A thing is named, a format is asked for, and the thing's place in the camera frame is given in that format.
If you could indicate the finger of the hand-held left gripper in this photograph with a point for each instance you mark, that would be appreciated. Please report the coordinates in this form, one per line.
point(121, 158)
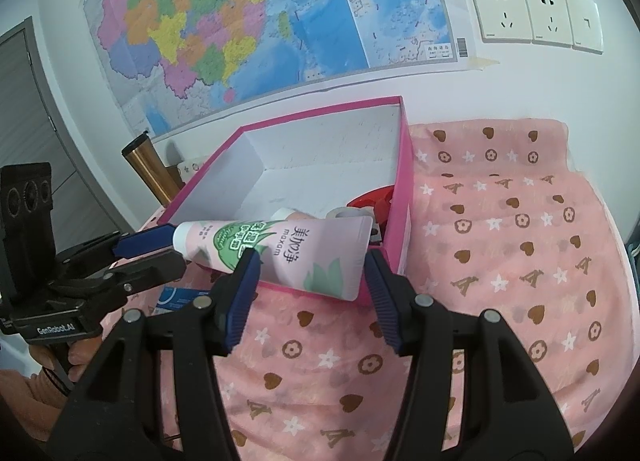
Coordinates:
point(145, 241)
point(150, 266)

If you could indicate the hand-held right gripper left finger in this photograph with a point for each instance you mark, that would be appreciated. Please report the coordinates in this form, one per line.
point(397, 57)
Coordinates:
point(240, 306)

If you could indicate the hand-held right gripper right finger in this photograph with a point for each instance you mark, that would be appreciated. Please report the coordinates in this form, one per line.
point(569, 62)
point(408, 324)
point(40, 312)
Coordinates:
point(385, 301)

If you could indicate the pink and green cream tube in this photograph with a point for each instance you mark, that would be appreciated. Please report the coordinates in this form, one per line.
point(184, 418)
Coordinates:
point(300, 256)

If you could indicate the white tape roll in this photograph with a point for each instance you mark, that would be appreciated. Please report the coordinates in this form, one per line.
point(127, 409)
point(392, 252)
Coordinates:
point(345, 212)

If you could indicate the pink cardboard box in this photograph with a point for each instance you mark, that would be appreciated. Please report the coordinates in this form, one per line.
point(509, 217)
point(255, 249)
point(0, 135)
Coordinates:
point(325, 161)

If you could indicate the person's left hand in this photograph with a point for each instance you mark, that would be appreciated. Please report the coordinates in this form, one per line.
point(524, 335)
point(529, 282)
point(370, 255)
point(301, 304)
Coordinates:
point(82, 353)

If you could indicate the blue and white small box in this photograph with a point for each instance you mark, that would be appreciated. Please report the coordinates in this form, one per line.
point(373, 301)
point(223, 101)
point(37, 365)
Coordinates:
point(172, 298)

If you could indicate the copper metal tumbler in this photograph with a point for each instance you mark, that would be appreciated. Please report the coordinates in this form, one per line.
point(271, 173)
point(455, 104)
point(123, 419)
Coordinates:
point(150, 166)

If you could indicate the pink printed blanket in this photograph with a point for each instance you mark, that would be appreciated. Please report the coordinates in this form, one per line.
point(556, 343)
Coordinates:
point(500, 291)

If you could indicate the grey door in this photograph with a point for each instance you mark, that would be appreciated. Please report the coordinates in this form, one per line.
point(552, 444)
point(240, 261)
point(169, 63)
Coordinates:
point(30, 91)

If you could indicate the masking tape strip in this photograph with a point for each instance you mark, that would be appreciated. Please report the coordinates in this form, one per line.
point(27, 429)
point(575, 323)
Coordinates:
point(485, 62)

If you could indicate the colourful wall map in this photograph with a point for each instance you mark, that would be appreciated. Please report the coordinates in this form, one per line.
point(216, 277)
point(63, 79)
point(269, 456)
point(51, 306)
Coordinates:
point(250, 16)

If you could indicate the white wall switch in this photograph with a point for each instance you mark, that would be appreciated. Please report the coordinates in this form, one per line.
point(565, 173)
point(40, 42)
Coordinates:
point(585, 23)

